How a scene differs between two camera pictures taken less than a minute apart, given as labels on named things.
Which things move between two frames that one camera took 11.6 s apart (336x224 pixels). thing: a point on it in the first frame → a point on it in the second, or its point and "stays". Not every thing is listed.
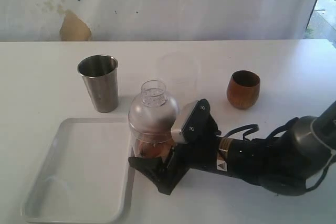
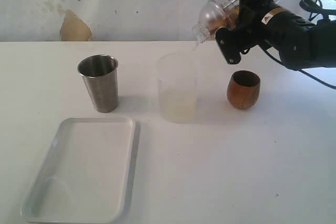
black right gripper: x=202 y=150 → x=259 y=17
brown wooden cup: x=243 y=88 stays
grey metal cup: x=101 y=74 stays
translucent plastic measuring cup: x=181 y=72 stays
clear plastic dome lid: x=153 y=114 → x=214 y=15
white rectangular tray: x=85 y=177 stays
